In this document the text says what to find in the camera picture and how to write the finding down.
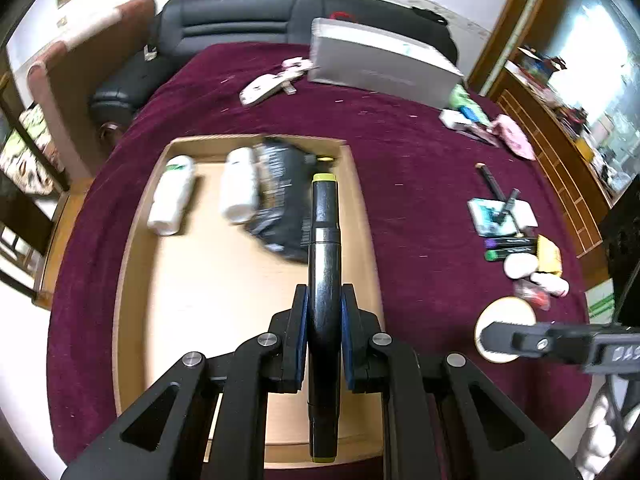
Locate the green white carton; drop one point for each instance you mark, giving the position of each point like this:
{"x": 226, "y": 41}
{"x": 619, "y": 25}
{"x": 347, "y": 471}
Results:
{"x": 602, "y": 305}

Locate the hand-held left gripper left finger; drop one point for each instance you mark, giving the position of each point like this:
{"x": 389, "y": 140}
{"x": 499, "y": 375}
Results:
{"x": 301, "y": 340}

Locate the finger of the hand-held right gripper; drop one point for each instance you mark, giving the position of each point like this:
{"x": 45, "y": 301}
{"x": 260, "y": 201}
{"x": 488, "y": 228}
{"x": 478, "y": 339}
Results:
{"x": 505, "y": 339}

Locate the plain white bottle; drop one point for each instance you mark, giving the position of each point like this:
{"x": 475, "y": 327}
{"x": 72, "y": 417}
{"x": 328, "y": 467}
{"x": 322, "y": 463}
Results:
{"x": 240, "y": 185}

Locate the red orange small packet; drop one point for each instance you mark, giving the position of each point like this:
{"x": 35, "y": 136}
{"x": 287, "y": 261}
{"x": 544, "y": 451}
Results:
{"x": 532, "y": 296}

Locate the thick black marker yellow tip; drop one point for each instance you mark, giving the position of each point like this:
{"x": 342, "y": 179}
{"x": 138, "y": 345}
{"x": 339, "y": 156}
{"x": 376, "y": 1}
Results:
{"x": 324, "y": 260}

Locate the wooden cabinet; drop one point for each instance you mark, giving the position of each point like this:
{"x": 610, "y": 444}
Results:
{"x": 550, "y": 160}

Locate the shallow cardboard box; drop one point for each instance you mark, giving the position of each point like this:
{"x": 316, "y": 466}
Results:
{"x": 210, "y": 285}

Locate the black leather sofa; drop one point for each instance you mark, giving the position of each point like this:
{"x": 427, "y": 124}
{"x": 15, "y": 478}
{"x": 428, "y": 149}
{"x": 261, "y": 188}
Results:
{"x": 240, "y": 15}

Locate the yellow packet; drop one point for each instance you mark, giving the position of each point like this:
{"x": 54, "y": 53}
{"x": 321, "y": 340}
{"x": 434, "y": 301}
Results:
{"x": 549, "y": 255}

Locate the long grey box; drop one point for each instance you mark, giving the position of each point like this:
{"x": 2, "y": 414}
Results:
{"x": 380, "y": 65}

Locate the purple flat packet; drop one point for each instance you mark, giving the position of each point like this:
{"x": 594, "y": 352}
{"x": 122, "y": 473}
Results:
{"x": 477, "y": 134}

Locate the white charger adapter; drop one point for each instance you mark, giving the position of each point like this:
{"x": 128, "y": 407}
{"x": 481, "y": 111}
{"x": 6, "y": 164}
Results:
{"x": 526, "y": 214}

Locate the green cloth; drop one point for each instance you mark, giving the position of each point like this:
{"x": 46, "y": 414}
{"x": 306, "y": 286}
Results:
{"x": 465, "y": 102}

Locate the black marker purple caps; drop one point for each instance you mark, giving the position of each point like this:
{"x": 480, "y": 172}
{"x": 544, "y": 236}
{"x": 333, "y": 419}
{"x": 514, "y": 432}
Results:
{"x": 512, "y": 243}

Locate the small yellow box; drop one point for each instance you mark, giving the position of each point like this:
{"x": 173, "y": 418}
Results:
{"x": 586, "y": 149}

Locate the small white box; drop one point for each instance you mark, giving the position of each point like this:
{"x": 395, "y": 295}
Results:
{"x": 451, "y": 119}

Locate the floral printed cloth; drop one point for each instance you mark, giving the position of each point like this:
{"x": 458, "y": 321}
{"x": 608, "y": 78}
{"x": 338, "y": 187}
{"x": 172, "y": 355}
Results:
{"x": 27, "y": 155}

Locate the person's white padded jacket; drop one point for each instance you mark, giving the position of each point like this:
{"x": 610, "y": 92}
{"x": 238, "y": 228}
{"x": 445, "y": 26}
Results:
{"x": 600, "y": 435}

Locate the black marker green caps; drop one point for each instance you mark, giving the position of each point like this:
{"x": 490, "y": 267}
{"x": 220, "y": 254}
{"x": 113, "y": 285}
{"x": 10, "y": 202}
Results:
{"x": 512, "y": 254}

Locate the black pen gold tip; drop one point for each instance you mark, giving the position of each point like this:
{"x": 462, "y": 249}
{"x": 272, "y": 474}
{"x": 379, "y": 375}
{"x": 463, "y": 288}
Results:
{"x": 490, "y": 180}

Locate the brown wooden chair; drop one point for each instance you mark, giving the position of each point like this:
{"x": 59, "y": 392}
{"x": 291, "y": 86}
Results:
{"x": 65, "y": 110}

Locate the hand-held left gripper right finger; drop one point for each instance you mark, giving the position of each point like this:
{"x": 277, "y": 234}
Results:
{"x": 346, "y": 345}

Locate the black snack packet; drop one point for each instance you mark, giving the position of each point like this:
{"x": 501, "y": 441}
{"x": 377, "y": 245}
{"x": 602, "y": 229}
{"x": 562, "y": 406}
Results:
{"x": 280, "y": 200}

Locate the white tube red cap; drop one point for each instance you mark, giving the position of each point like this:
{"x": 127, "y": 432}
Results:
{"x": 550, "y": 284}

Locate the teal white pack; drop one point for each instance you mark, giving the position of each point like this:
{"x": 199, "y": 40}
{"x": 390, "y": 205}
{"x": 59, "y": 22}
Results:
{"x": 485, "y": 215}

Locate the small white jar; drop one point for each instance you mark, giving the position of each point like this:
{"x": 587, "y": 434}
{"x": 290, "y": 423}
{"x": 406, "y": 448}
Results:
{"x": 520, "y": 266}

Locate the white bottle green label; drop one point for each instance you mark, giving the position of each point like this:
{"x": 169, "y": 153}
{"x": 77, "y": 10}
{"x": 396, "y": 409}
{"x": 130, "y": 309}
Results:
{"x": 172, "y": 195}

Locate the white remote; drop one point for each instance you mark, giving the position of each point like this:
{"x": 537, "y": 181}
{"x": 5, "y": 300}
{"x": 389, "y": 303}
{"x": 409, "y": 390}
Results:
{"x": 260, "y": 89}

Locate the pink pouch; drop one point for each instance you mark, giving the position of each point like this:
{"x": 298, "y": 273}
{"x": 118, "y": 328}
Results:
{"x": 512, "y": 135}

